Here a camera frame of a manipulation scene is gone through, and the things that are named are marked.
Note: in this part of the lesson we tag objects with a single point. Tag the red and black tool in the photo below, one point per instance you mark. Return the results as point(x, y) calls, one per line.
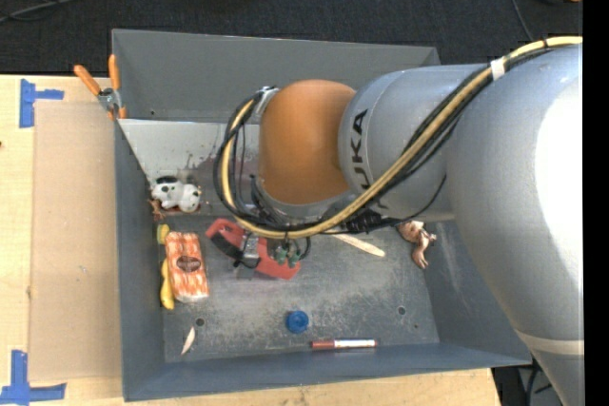
point(223, 233)

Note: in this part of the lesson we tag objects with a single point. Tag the orange and white packet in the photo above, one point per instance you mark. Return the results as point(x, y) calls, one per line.
point(187, 268)

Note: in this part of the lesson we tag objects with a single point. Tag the blue bottle cap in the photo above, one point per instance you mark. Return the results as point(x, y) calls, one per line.
point(297, 322)

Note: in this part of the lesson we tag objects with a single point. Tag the black and white toy dog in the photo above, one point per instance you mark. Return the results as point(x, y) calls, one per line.
point(177, 195)

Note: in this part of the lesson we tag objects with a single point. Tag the yellow banana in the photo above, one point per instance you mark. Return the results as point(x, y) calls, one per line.
point(167, 292)

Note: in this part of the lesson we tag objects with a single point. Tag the small brown toy figure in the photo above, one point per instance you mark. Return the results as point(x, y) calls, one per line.
point(156, 209)

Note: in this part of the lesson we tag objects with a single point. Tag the grey metal bin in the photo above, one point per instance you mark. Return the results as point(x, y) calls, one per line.
point(342, 299)

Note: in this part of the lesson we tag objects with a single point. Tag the pale leaf-shaped sliver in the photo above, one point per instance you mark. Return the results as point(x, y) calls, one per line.
point(188, 340)

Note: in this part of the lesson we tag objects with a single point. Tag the red-brown and white marker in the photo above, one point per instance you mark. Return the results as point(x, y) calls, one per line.
point(343, 343)

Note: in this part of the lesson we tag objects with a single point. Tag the tan toy animal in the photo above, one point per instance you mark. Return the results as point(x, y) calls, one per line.
point(419, 242)

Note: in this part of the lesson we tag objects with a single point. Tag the brown cardboard board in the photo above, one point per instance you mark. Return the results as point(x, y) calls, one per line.
point(71, 228)

